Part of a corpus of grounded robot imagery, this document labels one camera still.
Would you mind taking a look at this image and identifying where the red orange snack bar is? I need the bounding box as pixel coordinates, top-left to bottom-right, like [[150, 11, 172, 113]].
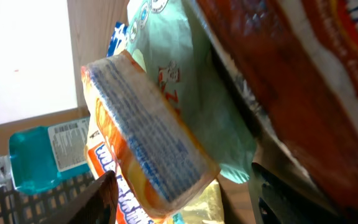
[[197, 0, 358, 222]]

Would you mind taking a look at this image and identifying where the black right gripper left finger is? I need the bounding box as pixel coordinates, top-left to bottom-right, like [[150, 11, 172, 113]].
[[43, 170, 118, 224]]

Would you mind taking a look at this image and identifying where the grey plastic shopping basket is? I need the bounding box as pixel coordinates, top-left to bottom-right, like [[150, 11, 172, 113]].
[[0, 172, 94, 224]]

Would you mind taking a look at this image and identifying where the small orange white snack pack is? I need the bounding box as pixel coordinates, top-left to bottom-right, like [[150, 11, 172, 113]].
[[81, 50, 221, 218]]

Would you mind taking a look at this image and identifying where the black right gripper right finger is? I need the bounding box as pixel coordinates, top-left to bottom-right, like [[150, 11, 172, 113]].
[[249, 162, 341, 224]]

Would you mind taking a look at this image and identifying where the teal bottle with grey cap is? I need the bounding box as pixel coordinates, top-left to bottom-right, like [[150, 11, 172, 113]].
[[0, 117, 90, 195]]

